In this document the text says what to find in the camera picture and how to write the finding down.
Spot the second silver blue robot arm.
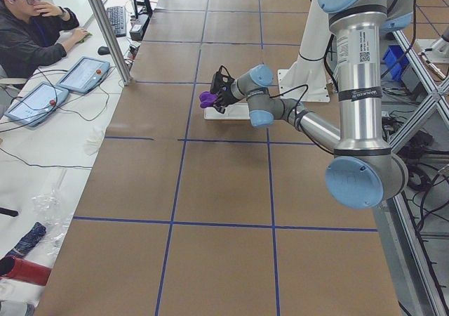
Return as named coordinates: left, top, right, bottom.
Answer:
left=429, top=27, right=449, bottom=63

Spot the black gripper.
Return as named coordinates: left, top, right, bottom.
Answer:
left=210, top=70, right=234, bottom=114

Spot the black desktop computer box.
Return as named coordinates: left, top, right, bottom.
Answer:
left=129, top=14, right=150, bottom=41

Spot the purple towel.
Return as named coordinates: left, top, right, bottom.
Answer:
left=199, top=91, right=217, bottom=109

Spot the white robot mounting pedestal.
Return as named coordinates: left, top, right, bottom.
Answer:
left=278, top=0, right=330, bottom=103

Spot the aluminium frame post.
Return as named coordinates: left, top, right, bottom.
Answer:
left=88, top=0, right=132, bottom=86

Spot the blue storage bin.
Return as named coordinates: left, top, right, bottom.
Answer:
left=382, top=45, right=409, bottom=81

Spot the near teach pendant tablet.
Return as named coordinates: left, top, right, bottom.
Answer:
left=4, top=82, right=69, bottom=127

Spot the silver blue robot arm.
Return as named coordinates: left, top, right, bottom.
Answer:
left=199, top=0, right=415, bottom=209

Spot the dark blue folded cloth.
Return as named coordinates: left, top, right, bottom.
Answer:
left=6, top=222, right=46, bottom=258

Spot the black computer mouse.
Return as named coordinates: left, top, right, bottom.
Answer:
left=97, top=46, right=111, bottom=55

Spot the teach pendant tablet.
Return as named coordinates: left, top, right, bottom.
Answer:
left=56, top=56, right=111, bottom=94
left=4, top=82, right=69, bottom=127

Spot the clear plastic wrap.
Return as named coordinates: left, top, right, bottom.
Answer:
left=32, top=169, right=74, bottom=260

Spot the black keyboard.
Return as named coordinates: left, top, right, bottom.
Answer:
left=106, top=6, right=127, bottom=37

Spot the far teach pendant tablet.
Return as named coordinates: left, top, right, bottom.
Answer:
left=56, top=56, right=111, bottom=94

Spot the red bottle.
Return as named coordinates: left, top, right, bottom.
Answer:
left=1, top=256, right=52, bottom=287

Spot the seated person in black jacket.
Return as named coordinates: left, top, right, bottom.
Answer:
left=1, top=0, right=90, bottom=79

